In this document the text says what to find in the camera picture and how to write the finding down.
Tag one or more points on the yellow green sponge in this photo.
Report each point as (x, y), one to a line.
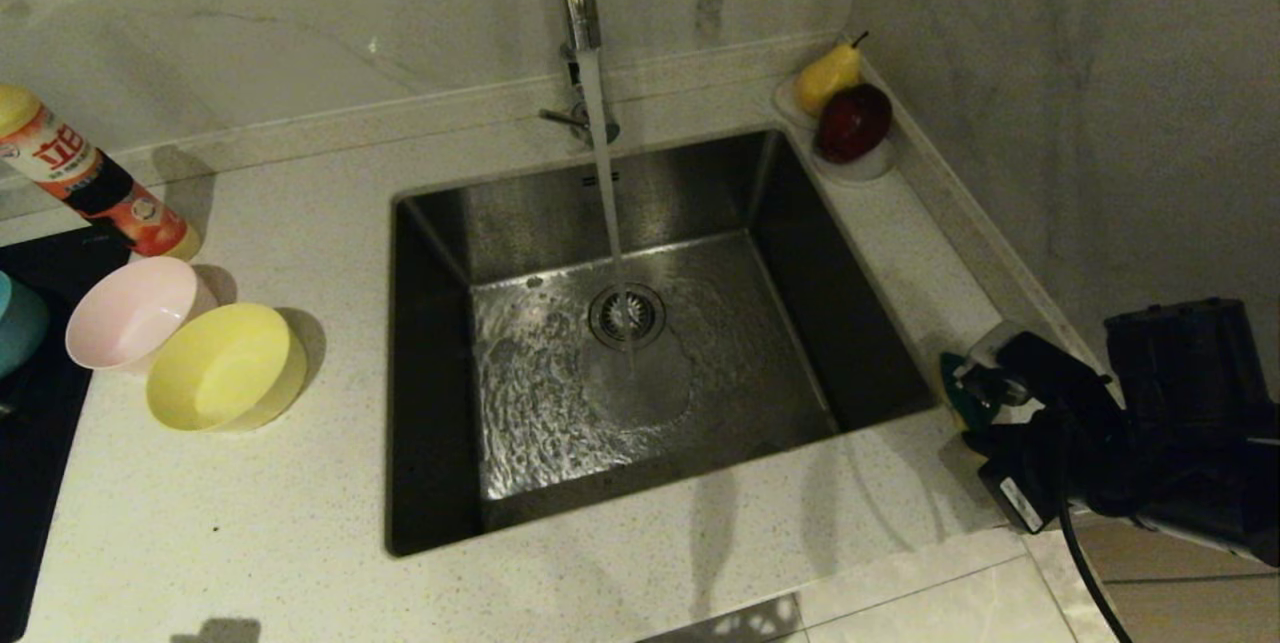
(955, 383)

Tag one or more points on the yellow pear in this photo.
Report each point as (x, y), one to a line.
(825, 78)

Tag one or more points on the yellow dish soap bottle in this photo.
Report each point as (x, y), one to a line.
(70, 168)

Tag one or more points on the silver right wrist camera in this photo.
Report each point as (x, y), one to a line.
(1010, 373)

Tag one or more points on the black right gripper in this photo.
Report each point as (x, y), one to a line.
(1050, 473)

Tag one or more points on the round metal drain strainer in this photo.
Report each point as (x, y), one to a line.
(645, 308)

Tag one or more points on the blue plastic bowl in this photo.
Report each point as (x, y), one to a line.
(18, 323)

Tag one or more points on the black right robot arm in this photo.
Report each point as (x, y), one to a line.
(1200, 423)

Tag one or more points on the pink plastic bowl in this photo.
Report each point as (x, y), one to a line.
(130, 313)

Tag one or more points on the black induction cooktop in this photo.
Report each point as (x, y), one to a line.
(35, 443)

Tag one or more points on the yellow plastic bowl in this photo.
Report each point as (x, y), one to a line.
(225, 368)

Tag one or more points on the dark red apple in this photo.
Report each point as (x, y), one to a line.
(852, 123)

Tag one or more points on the stainless steel sink basin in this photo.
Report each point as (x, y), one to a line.
(760, 393)

